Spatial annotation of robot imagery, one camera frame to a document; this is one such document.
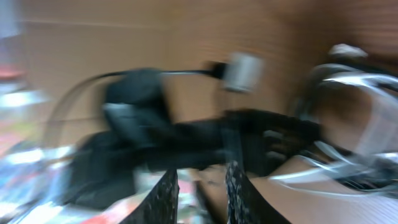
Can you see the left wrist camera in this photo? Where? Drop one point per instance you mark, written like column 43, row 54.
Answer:
column 135, row 108

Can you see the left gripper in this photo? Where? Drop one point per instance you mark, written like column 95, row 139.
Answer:
column 258, row 140

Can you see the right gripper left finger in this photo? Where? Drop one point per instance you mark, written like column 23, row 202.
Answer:
column 160, row 206

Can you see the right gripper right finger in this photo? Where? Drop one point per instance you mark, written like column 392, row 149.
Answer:
column 245, row 204

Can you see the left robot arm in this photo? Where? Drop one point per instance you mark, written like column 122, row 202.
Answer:
column 104, row 169

